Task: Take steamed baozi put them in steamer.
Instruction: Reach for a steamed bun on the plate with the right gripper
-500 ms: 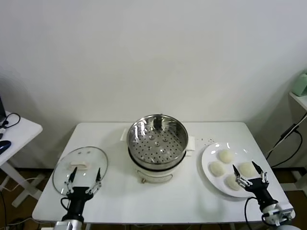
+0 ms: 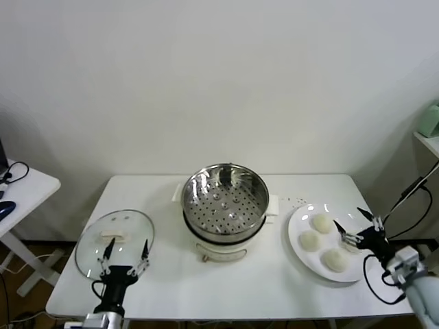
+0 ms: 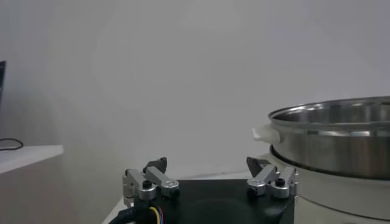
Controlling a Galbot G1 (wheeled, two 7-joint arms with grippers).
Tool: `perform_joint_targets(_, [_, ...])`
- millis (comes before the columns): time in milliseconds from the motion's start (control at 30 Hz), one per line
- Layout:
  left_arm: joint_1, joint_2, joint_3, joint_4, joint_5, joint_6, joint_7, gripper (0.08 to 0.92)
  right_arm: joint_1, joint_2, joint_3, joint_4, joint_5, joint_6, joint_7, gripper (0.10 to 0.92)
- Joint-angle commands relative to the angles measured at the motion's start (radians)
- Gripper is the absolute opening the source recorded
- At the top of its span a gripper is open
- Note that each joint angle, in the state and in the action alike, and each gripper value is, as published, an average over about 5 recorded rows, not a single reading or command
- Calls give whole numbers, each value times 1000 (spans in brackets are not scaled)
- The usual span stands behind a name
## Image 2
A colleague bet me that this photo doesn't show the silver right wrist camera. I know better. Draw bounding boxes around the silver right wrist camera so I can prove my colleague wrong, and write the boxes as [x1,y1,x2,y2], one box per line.
[393,245,429,287]

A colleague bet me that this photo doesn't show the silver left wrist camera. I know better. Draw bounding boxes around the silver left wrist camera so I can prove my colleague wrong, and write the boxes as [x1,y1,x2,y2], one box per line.
[83,311,117,329]

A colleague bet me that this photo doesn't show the steel perforated steamer basket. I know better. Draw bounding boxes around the steel perforated steamer basket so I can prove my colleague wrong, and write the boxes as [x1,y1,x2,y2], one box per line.
[171,163,281,241]

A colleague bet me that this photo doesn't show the white electric cooker base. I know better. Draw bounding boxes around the white electric cooker base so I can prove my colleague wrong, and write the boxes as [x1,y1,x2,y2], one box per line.
[183,210,277,264]

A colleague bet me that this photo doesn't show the black power cable with adapter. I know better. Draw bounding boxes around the black power cable with adapter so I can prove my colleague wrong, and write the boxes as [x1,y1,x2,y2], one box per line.
[383,166,439,241]

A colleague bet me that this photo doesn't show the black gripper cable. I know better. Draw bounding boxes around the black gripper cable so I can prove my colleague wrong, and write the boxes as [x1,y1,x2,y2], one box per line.
[362,255,407,305]
[90,280,106,303]

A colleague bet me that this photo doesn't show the white shelf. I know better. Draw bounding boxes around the white shelf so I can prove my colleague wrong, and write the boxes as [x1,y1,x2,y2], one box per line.
[413,131,439,165]

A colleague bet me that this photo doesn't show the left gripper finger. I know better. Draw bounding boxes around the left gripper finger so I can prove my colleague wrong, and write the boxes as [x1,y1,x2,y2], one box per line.
[97,237,117,276]
[126,239,152,277]

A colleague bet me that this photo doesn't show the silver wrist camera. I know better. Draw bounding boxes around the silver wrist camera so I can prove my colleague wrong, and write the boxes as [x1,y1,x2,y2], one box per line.
[393,245,429,287]
[83,311,117,329]

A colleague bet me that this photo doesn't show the glass pot lid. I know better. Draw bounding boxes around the glass pot lid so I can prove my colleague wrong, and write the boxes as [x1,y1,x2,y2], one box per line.
[74,208,155,282]

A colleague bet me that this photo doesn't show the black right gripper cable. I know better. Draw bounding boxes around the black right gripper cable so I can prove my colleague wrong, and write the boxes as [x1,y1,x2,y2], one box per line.
[362,255,407,305]

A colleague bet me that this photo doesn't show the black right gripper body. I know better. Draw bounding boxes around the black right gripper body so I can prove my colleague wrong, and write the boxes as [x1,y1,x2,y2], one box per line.
[356,226,396,267]

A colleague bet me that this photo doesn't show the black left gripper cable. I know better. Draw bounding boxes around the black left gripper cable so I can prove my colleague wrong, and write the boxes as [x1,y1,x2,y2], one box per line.
[90,280,106,303]

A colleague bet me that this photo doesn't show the black headset cable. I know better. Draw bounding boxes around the black headset cable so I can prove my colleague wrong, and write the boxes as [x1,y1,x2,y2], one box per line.
[0,161,30,188]

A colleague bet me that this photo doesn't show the dark laptop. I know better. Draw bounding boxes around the dark laptop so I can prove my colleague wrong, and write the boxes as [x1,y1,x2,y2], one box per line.
[0,138,10,175]

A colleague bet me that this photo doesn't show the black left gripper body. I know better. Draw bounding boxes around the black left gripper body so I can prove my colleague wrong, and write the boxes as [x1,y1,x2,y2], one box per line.
[94,264,139,315]

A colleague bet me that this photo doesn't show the blue computer mouse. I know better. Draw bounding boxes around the blue computer mouse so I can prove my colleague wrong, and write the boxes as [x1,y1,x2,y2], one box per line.
[0,201,17,220]

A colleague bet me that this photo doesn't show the white steamed baozi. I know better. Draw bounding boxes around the white steamed baozi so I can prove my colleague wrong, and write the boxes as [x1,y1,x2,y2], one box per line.
[311,214,334,235]
[299,230,322,252]
[322,249,351,273]
[342,236,360,255]

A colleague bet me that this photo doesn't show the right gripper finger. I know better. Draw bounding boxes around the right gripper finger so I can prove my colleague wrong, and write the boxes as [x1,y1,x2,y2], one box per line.
[356,206,387,237]
[333,220,361,254]

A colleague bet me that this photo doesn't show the white side table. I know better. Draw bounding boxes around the white side table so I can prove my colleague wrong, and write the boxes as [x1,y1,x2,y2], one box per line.
[0,158,62,297]

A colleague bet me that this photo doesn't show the pale green box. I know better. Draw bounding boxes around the pale green box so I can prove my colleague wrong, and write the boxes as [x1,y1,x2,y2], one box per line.
[418,99,439,138]

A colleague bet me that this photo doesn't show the white round plate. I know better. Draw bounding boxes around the white round plate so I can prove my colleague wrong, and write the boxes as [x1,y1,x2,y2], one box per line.
[287,202,377,284]

